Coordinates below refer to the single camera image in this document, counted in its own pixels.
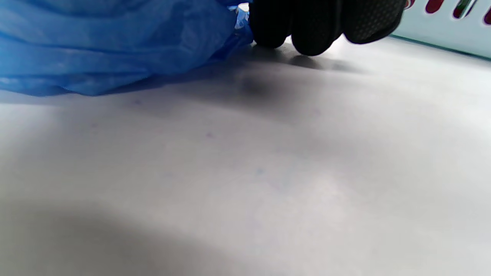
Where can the blue plastic bag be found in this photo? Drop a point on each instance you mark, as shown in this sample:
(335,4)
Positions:
(115,42)

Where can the person's right hand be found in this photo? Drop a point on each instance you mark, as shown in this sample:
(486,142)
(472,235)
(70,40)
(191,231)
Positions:
(318,23)

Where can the light blue plastic basket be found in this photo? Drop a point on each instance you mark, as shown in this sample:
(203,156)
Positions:
(433,34)

